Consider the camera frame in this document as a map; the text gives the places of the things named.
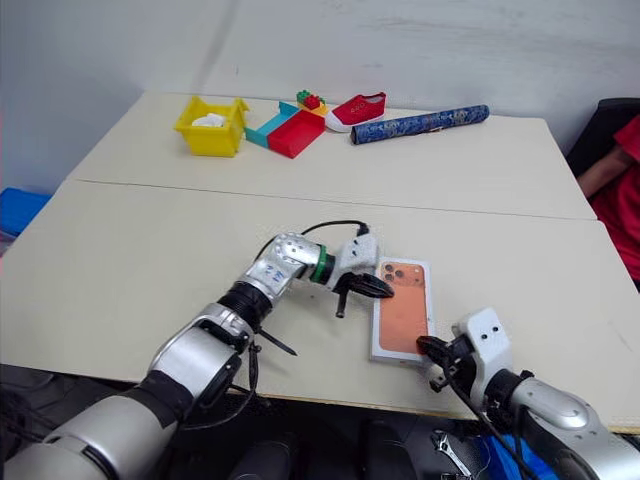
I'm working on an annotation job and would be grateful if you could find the black chair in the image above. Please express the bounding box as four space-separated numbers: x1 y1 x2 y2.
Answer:
566 97 640 177

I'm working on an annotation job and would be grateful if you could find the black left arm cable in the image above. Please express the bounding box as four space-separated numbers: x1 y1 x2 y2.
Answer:
179 219 373 432

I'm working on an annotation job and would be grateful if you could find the red canvas shoe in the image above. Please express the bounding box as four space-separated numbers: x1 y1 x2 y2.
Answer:
324 91 388 134

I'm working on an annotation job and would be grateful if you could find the silver wrench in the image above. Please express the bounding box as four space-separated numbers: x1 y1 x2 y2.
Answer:
433 431 474 479

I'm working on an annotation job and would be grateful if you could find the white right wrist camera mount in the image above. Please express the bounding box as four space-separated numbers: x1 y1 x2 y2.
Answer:
451 306 515 401

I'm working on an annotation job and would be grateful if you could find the teal plastic tray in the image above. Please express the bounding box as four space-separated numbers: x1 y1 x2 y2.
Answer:
244 100 301 150

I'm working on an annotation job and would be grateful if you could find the dark rounded shape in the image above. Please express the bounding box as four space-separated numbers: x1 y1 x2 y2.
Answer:
233 438 302 480

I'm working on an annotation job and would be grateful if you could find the yellow plastic bin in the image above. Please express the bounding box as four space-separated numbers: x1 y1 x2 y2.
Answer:
172 95 251 159

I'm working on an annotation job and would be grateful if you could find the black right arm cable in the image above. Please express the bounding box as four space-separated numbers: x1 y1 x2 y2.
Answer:
442 364 541 480

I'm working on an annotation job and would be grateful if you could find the red plastic tray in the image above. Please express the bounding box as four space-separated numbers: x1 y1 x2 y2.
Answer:
267 109 327 160

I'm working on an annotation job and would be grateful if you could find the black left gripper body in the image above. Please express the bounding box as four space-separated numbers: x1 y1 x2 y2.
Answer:
333 271 369 297

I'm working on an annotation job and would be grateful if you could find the blue patterned rolled tube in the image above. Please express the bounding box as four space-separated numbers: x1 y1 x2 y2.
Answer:
350 103 491 148

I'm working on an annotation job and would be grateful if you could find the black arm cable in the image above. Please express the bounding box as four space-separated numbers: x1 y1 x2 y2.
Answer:
179 219 373 432
442 364 541 480

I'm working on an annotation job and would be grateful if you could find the blue plastic crate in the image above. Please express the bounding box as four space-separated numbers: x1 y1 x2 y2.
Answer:
0 186 53 241

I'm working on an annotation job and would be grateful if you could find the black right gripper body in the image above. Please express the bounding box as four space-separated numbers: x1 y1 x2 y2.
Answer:
441 336 477 389

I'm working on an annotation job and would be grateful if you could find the black cable tie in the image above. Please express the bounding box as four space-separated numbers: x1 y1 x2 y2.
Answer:
258 326 299 358

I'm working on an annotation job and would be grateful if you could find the person in red shirt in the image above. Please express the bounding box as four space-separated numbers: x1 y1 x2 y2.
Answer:
589 114 640 284

